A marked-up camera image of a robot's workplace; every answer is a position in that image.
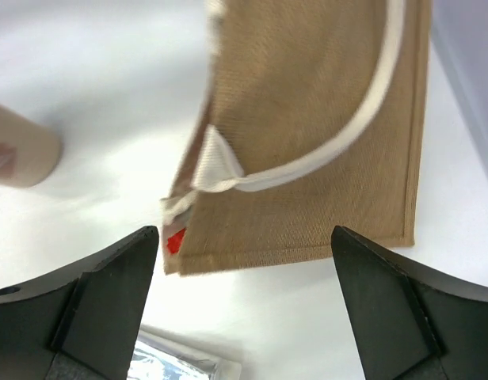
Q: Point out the jute canvas tote bag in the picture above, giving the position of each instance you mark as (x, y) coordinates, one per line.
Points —
(314, 119)

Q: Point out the beige pump bottle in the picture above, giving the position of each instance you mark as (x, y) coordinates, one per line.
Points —
(28, 151)

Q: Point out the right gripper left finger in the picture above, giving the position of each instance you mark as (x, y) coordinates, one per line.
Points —
(80, 321)

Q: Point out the silver blue tube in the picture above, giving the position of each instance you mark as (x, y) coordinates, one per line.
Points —
(156, 358)

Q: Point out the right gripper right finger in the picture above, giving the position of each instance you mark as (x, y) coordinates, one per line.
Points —
(410, 321)

